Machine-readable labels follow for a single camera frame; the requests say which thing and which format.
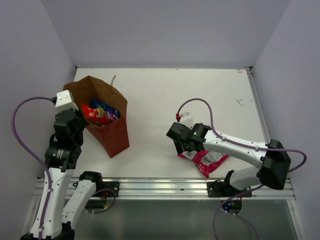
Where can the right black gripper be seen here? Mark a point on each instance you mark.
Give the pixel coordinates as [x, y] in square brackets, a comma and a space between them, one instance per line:
[179, 147]

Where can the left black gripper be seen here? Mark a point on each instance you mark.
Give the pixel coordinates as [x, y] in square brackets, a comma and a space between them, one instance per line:
[84, 120]

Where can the pink foil snack bag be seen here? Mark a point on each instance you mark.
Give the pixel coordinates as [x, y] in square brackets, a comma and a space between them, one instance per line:
[206, 161]

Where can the red snack packet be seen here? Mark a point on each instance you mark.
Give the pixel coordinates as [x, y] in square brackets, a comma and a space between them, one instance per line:
[97, 116]

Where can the blue Burts crisps bag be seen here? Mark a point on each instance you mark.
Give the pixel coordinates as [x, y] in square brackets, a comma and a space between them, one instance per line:
[94, 103]

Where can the purple candy packet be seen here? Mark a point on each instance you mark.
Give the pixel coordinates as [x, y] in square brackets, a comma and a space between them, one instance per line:
[112, 113]

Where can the red paper bag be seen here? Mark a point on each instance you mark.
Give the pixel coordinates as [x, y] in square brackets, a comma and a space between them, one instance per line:
[113, 136]

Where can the tan kettle chips bag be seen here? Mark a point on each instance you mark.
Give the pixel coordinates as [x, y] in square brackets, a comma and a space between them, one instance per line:
[93, 124]

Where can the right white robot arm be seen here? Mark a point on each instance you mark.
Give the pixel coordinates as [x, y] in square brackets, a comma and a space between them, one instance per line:
[247, 177]

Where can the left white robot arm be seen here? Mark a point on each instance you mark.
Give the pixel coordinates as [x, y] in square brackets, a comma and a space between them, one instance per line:
[56, 218]

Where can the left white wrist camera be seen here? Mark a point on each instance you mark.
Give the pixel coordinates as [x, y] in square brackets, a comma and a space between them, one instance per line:
[65, 101]

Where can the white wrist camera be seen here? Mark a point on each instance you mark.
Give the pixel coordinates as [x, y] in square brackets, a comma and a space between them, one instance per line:
[185, 119]
[65, 101]

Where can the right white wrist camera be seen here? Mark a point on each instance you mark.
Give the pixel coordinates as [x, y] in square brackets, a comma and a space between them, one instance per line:
[185, 119]

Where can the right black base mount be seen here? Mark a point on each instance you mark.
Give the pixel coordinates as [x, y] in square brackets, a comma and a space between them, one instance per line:
[223, 189]

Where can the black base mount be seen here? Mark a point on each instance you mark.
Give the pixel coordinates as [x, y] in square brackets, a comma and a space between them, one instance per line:
[113, 186]
[223, 189]

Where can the aluminium front rail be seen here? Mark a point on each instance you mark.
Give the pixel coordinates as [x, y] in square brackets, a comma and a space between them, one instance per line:
[184, 189]

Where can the aluminium rail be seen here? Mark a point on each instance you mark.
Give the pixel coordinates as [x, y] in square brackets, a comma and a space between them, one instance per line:
[184, 189]
[260, 112]

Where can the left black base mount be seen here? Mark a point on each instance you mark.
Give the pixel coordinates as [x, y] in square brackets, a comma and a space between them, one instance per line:
[113, 186]

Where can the aluminium right side rail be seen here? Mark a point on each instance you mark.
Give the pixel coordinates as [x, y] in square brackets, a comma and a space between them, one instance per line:
[260, 112]

